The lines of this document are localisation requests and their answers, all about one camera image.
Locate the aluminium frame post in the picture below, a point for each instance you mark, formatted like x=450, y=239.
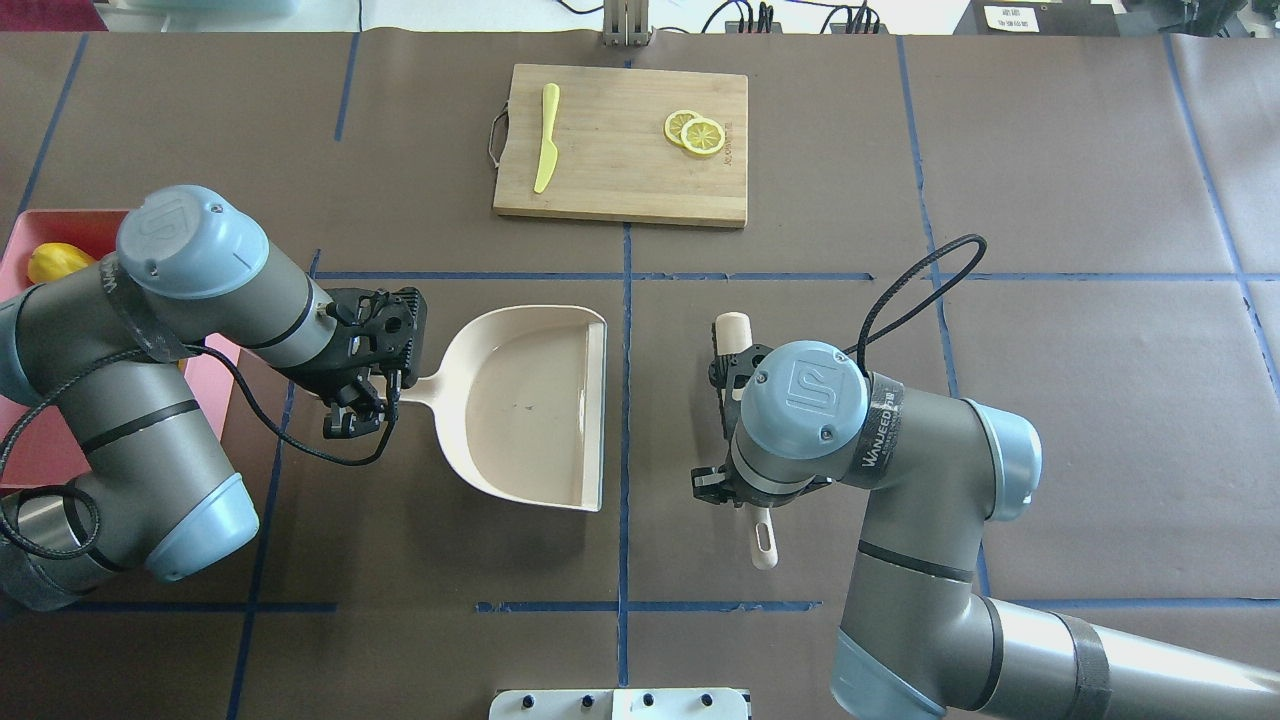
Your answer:
x=626, y=23

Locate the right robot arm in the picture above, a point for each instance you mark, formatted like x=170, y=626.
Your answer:
x=915, y=639

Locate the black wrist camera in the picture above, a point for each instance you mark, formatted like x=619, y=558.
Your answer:
x=353, y=421
x=714, y=485

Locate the wooden cutting board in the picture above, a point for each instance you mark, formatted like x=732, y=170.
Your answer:
x=615, y=165

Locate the beige plastic dustpan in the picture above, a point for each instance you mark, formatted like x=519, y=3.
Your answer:
x=519, y=405

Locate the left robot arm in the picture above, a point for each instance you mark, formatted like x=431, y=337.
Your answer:
x=103, y=346

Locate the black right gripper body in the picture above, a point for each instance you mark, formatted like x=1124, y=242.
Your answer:
x=729, y=371

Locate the lemon slice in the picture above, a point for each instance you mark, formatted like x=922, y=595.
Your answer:
x=704, y=137
x=674, y=124

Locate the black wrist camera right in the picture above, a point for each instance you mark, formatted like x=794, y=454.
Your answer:
x=714, y=485

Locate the white handled black brush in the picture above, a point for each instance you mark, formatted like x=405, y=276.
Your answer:
x=731, y=333

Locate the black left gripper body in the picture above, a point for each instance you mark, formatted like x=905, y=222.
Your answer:
x=322, y=372

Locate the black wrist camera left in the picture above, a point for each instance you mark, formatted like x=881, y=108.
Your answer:
x=353, y=421

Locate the pink plastic bin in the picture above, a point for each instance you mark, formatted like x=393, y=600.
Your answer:
x=47, y=453

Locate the yellow plastic toy knife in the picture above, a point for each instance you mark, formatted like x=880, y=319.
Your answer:
x=548, y=151

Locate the yellow toy bell pepper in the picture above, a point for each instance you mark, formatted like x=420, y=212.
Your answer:
x=51, y=261

